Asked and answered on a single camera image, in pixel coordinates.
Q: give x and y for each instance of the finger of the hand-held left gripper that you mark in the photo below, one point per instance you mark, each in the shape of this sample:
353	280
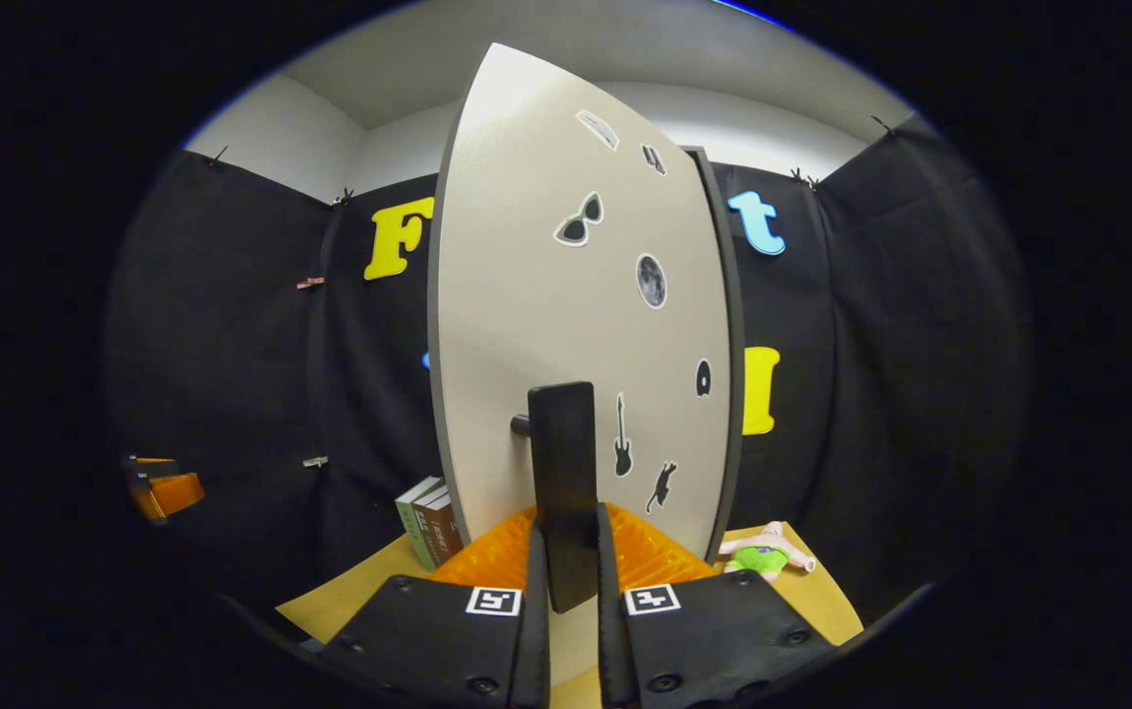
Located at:
153	470
172	495

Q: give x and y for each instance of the grey cabinet door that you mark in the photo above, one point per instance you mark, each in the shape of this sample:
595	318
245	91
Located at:
527	325

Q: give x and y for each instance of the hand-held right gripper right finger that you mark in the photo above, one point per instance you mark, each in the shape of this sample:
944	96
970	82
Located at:
714	640

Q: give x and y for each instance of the green plush toy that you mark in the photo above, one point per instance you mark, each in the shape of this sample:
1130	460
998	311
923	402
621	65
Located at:
761	559

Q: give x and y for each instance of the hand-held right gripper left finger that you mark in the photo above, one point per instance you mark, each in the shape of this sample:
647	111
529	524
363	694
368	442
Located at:
448	640

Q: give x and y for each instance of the brown book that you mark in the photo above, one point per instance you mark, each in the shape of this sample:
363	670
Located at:
450	532
433	532

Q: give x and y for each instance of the green book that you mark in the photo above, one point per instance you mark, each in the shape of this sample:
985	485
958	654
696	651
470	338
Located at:
415	527

